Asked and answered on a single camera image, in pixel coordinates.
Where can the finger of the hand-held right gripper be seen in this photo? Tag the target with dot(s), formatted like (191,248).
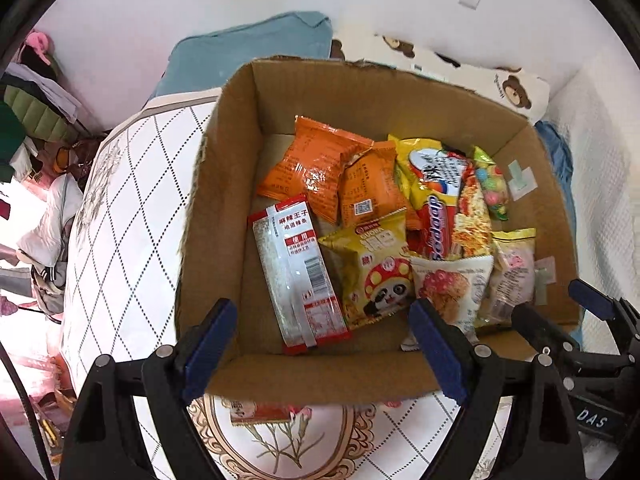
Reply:
(590,295)
(542,332)

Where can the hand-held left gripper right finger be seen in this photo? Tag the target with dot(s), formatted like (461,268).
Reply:
(440,355)

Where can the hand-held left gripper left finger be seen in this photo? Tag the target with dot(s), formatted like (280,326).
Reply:
(210,350)

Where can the clear yellow-edged snack packet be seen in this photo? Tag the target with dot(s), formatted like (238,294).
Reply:
(515,270)

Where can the white cookie packet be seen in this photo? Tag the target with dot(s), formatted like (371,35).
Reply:
(450,285)

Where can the red clear snack packet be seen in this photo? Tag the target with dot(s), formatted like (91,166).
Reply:
(260,412)

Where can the yellow panda snack packet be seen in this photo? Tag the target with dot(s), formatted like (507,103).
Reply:
(380,270)

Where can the long red white snack packet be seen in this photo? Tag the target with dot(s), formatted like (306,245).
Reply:
(295,270)

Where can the colourful candy bag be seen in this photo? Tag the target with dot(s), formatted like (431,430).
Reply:
(492,185)

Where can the yellow instant noodle packet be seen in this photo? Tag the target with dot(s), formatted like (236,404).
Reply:
(450,200)

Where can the small orange snack packet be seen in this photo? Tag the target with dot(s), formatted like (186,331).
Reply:
(372,190)

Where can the cardboard box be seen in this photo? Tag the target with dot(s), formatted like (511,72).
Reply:
(225,160)

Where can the large orange snack packet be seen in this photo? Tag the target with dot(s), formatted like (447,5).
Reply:
(310,170)

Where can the blue bed sheet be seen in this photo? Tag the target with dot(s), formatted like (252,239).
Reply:
(555,155)

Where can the white diamond-patterned quilt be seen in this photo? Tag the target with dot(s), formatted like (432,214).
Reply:
(130,210)

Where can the white garment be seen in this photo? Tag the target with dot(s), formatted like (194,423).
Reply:
(47,225)

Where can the bear print pillow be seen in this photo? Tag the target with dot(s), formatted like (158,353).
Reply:
(515,85)

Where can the olive padded vest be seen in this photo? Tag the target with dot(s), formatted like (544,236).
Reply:
(37,110)

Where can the dark green jacket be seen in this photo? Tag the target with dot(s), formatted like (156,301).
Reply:
(7,132)

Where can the teal pillow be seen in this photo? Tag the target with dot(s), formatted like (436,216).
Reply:
(250,45)

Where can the pink plush toy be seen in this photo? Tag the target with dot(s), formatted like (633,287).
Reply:
(37,45)

